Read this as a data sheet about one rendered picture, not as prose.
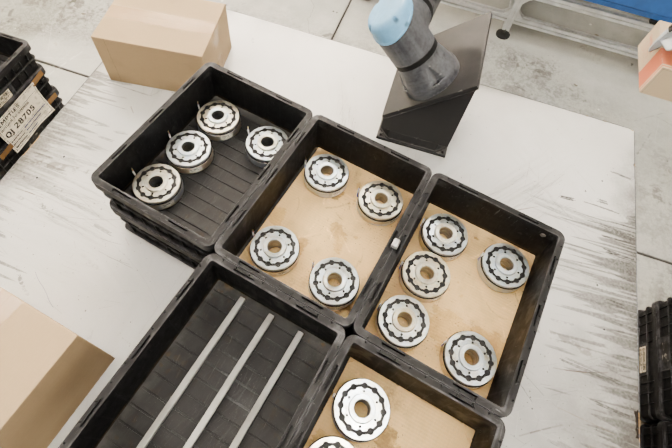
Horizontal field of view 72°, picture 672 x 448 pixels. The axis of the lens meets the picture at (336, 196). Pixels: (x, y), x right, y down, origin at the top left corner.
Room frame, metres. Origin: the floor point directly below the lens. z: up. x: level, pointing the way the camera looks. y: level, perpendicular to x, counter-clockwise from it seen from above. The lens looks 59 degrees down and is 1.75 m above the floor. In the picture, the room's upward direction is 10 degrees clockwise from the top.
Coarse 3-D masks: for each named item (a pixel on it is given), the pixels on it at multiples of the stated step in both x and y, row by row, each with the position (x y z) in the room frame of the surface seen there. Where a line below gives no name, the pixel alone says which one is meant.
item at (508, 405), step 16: (432, 176) 0.57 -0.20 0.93; (480, 192) 0.55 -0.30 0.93; (416, 208) 0.49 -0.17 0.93; (512, 208) 0.53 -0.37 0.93; (544, 224) 0.50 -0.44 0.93; (400, 240) 0.41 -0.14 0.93; (560, 240) 0.47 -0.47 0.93; (384, 272) 0.34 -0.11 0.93; (544, 288) 0.36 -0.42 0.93; (368, 304) 0.27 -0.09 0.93; (544, 304) 0.33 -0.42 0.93; (368, 336) 0.21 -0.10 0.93; (528, 336) 0.26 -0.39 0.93; (400, 352) 0.19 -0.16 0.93; (528, 352) 0.23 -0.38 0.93; (416, 368) 0.17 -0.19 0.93; (432, 368) 0.18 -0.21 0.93; (448, 384) 0.15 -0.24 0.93; (512, 384) 0.17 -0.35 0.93; (480, 400) 0.14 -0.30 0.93; (512, 400) 0.15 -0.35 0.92
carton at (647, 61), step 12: (660, 24) 0.95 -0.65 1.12; (648, 36) 0.95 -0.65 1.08; (648, 48) 0.91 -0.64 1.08; (660, 48) 0.87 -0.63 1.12; (648, 60) 0.88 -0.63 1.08; (660, 60) 0.84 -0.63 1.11; (648, 72) 0.84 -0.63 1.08; (660, 72) 0.81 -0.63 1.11; (648, 84) 0.81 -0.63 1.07; (660, 84) 0.80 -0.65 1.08; (660, 96) 0.80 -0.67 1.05
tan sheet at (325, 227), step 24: (360, 168) 0.63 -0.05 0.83; (288, 192) 0.53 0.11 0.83; (408, 192) 0.59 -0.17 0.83; (288, 216) 0.47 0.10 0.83; (312, 216) 0.48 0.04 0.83; (336, 216) 0.49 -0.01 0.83; (360, 216) 0.50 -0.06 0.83; (312, 240) 0.42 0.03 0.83; (336, 240) 0.43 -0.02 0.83; (360, 240) 0.44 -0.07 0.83; (384, 240) 0.45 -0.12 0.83; (360, 264) 0.39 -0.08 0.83; (360, 288) 0.33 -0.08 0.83; (336, 312) 0.27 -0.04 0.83
